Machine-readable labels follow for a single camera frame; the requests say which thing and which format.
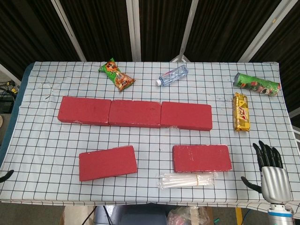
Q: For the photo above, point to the wrapped bundle of white straws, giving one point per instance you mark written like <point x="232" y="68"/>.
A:
<point x="182" y="180"/>

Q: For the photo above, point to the brown cardboard box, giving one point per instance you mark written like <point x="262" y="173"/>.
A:
<point x="75" y="215"/>

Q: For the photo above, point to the clear plastic water bottle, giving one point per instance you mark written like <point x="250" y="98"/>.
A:
<point x="173" y="75"/>

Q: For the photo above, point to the yellow post under table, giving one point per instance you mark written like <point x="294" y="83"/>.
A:
<point x="239" y="216"/>

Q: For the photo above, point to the clear plastic bag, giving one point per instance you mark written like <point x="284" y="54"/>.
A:
<point x="187" y="215"/>

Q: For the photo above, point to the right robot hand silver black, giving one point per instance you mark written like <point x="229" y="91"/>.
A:
<point x="275" y="182"/>

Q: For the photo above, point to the red foam brick white scuffs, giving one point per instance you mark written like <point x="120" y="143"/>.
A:
<point x="201" y="158"/>

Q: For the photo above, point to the green snack bag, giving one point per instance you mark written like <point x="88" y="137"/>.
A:
<point x="118" y="76"/>

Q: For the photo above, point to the yellow biscuit pack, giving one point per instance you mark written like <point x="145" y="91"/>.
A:
<point x="241" y="112"/>

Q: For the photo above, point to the white black checkered tablecloth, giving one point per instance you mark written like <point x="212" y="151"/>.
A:
<point x="145" y="138"/>

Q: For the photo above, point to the white table leg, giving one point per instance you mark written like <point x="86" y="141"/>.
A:
<point x="134" y="30"/>

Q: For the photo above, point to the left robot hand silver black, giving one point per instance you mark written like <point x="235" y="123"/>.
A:
<point x="5" y="176"/>

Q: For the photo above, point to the yellow rubber band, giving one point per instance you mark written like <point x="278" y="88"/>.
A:
<point x="198" y="180"/>

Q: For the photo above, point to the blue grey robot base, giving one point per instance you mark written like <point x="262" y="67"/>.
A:
<point x="131" y="215"/>

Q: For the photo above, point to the green chips can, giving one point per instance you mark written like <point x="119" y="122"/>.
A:
<point x="256" y="84"/>

